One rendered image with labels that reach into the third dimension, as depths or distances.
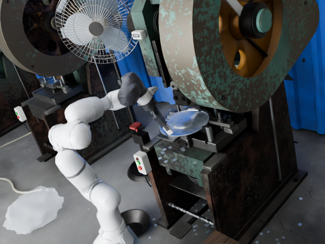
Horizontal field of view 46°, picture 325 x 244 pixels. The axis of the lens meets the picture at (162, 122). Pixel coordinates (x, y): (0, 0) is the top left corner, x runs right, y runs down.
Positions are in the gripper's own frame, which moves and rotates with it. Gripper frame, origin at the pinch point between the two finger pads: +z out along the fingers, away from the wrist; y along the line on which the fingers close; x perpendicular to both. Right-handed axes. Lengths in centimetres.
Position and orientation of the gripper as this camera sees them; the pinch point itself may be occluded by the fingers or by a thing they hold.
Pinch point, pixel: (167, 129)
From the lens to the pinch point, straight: 210.1
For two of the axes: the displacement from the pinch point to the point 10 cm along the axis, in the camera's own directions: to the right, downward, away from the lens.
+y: 0.5, 4.6, -8.9
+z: 5.4, 7.3, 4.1
